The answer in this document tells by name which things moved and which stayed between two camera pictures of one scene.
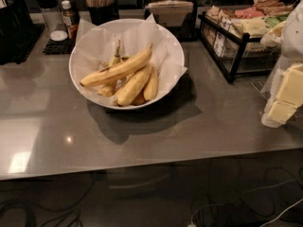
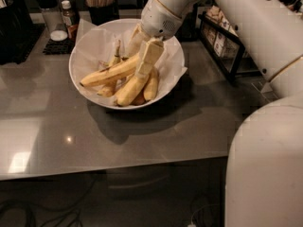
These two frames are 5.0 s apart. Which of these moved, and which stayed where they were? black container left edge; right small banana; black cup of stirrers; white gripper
Moved: white gripper
Stayed: right small banana; black cup of stirrers; black container left edge
